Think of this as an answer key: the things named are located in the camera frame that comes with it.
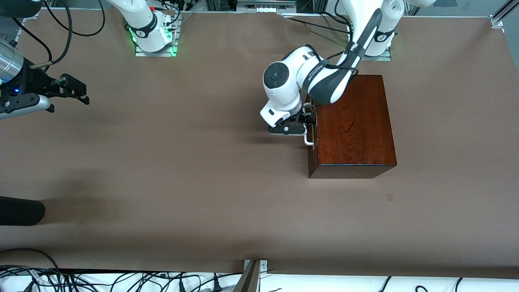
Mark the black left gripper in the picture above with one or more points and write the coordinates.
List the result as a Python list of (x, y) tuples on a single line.
[(304, 117)]

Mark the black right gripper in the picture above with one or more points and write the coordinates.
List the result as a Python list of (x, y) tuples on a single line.
[(33, 82)]

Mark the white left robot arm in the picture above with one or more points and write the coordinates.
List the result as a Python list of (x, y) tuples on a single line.
[(324, 75)]

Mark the dark brown wooden cabinet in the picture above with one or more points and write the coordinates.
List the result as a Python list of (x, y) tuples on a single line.
[(357, 125)]

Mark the silver power strip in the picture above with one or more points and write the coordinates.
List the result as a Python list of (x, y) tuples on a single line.
[(265, 5)]

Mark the brown paper table cover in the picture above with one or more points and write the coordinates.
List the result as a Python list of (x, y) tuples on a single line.
[(202, 182)]

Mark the black cylindrical object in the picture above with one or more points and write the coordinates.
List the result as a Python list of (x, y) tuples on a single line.
[(20, 211)]

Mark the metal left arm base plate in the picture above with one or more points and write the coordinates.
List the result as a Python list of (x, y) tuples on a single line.
[(383, 58)]

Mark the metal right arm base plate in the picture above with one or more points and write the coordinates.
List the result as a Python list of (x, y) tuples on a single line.
[(156, 54)]

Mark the metal bracket with grey profile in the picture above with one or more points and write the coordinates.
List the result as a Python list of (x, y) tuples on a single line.
[(249, 278)]

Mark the metal corner bracket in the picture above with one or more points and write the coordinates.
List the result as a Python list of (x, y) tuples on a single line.
[(495, 22)]

